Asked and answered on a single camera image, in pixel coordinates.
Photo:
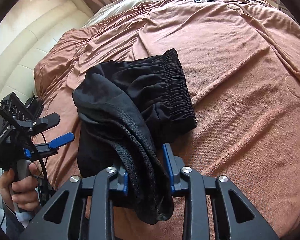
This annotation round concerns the black pants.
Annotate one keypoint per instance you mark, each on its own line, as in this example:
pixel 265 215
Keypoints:
pixel 128 110

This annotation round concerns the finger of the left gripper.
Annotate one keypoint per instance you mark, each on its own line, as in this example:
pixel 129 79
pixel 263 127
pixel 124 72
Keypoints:
pixel 40 125
pixel 49 148

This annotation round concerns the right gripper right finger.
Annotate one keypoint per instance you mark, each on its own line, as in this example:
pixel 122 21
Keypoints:
pixel 234 216

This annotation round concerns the cream padded headboard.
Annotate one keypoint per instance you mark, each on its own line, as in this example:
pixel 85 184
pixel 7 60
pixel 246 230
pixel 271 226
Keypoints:
pixel 18 60

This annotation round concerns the person's left hand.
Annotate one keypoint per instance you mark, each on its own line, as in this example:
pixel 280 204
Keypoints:
pixel 23 192

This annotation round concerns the brown bed blanket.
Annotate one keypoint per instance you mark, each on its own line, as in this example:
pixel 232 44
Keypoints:
pixel 241 60

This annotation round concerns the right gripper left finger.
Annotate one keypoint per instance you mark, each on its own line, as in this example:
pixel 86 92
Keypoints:
pixel 80 206

